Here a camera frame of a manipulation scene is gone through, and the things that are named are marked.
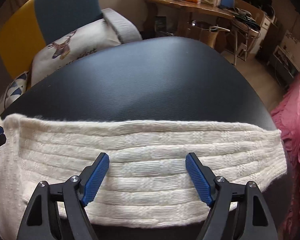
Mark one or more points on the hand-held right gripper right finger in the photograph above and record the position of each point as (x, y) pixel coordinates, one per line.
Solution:
(200, 180)

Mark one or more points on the white folding chair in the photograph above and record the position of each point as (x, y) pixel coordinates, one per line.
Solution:
(242, 47)

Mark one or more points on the pile of dark clothes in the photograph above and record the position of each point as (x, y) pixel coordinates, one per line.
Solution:
(247, 17)

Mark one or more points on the grey yellow blue sofa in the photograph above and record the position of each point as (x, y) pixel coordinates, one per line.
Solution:
(70, 5)

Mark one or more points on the white low shelf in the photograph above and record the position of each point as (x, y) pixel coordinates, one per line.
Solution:
(286, 62)

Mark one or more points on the geometric print pillow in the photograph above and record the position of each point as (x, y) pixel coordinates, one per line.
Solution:
(15, 87)

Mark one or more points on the wooden desk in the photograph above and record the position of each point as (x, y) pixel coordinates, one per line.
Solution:
(190, 7)

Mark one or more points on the brown paper bag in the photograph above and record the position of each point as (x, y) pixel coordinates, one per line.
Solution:
(205, 35)

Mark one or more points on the cream knit sweater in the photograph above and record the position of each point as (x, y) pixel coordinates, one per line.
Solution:
(150, 160)

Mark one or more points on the deer print pillow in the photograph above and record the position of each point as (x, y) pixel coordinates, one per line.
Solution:
(90, 40)

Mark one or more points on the white cabinet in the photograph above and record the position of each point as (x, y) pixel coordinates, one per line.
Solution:
(267, 32)

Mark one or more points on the pink ruffled bedspread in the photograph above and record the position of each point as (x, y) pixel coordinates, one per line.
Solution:
(295, 135)

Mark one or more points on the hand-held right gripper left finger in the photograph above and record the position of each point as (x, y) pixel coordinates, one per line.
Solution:
(95, 180)

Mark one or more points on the dark box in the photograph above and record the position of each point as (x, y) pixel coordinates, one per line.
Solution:
(160, 23)

